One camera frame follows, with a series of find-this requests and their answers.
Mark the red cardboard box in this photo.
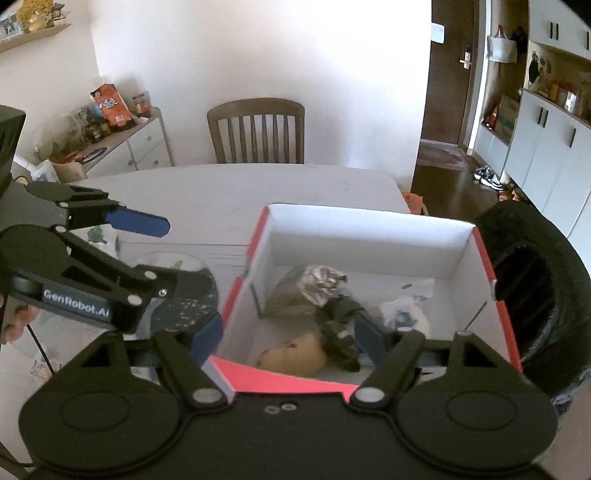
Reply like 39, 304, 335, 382
210, 203, 522, 400

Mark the person's left hand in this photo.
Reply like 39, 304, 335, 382
0, 305, 40, 345

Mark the patterned door rug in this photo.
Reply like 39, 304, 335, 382
417, 142, 463, 168

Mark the dark green rice ball packet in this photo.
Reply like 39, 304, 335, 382
318, 295, 372, 372

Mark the orange snack bag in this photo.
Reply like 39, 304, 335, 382
90, 83, 136, 130

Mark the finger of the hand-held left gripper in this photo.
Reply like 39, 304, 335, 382
25, 181, 171, 239
9, 225, 179, 335

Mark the white marble desktop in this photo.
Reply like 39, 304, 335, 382
0, 162, 413, 467

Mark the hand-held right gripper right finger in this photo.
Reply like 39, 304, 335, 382
350, 314, 525, 408

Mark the blueberry bread packet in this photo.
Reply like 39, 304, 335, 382
379, 278, 435, 340

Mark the yellow bread packet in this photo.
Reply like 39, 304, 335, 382
255, 333, 329, 376

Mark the black cable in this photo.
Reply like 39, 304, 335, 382
26, 323, 64, 376

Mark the printed tissue pack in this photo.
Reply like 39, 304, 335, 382
30, 159, 59, 184
88, 225, 122, 257

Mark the cluster of small bottles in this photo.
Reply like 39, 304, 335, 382
37, 106, 112, 158

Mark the brown door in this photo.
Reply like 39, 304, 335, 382
420, 0, 479, 147

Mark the wooden wall shelf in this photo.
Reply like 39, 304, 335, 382
0, 0, 72, 54

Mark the hanging tote bag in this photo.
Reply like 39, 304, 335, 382
487, 25, 518, 64

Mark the brown paper snack bag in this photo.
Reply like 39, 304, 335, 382
264, 267, 319, 319

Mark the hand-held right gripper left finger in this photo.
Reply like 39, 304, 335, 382
58, 316, 230, 409

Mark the wooden chair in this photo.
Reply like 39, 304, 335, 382
207, 98, 305, 164

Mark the white wall cabinet unit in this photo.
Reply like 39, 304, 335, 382
473, 0, 591, 241

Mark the white sideboard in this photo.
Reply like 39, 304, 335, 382
51, 107, 175, 179

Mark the pair of sneakers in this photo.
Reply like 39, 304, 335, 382
473, 166, 504, 189

